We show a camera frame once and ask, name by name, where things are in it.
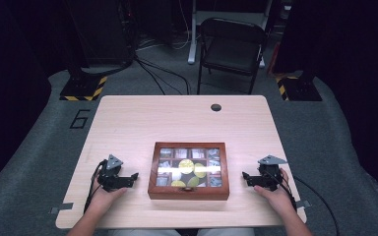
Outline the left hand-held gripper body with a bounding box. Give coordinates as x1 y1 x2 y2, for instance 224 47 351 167
96 153 136 193

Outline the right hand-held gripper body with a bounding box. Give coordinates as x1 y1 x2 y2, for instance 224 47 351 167
256 154 288 192

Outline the compartmented wooden box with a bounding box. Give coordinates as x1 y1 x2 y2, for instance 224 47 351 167
147 141 230 202

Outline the person's left hand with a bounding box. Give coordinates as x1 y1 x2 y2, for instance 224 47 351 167
88 185 129 214

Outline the person's right hand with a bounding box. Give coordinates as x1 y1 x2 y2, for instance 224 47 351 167
253 168 297 215

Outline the striped black stand base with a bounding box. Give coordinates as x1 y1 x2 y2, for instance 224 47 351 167
276 75 323 102
59 74 108 102

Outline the black folding chair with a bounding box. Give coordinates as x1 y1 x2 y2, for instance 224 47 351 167
196 17 268 96

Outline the black cabinet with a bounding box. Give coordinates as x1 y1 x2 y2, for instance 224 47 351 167
66 0 136 68

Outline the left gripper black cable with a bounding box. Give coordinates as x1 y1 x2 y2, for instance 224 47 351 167
83 159 108 214

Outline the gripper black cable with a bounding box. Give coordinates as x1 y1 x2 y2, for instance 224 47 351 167
283 175 342 236
83 159 108 214

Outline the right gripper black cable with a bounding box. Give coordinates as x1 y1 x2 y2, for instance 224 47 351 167
283 175 342 236

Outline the black floor cable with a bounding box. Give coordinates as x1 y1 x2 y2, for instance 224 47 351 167
136 60 167 96
134 56 192 96

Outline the white floor cable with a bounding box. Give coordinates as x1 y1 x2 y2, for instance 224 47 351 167
137 0 193 52

